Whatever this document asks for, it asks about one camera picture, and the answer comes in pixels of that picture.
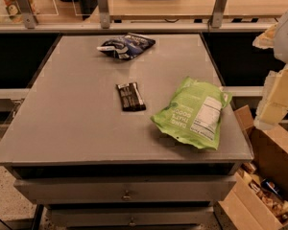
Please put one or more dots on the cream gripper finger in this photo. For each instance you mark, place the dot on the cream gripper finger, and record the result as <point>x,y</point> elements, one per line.
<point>274,104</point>
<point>266,39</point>

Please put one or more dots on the black rxbar chocolate bar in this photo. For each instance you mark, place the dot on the black rxbar chocolate bar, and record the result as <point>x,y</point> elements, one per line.
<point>130,97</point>

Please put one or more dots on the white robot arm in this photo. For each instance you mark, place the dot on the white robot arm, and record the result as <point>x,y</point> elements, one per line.
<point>281,39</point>

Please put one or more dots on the green snack bag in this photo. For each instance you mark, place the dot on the green snack bag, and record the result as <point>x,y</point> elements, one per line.
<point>193,116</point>

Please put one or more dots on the blue chip bag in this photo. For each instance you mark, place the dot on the blue chip bag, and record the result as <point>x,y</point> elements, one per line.
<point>127,46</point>

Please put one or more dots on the cardboard box with snacks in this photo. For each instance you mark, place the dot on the cardboard box with snacks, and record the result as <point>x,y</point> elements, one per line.
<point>244,207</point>

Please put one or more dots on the upper grey drawer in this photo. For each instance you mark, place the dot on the upper grey drawer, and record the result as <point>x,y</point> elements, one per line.
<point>125,189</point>

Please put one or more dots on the grey drawer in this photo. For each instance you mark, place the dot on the grey drawer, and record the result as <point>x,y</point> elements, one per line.
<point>130,217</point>
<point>125,189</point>

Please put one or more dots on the lower grey drawer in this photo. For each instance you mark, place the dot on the lower grey drawer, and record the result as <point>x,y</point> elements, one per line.
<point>130,217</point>

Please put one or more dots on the right metal bracket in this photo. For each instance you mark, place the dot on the right metal bracket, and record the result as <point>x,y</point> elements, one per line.
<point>218,13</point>

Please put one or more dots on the metal bracket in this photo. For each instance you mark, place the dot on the metal bracket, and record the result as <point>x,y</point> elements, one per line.
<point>218,13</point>
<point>29,19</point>
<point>104,13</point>

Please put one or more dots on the middle metal bracket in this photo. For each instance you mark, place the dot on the middle metal bracket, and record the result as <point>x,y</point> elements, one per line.
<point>104,13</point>

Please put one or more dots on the left metal bracket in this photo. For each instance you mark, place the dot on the left metal bracket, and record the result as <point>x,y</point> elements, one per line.
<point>29,19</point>

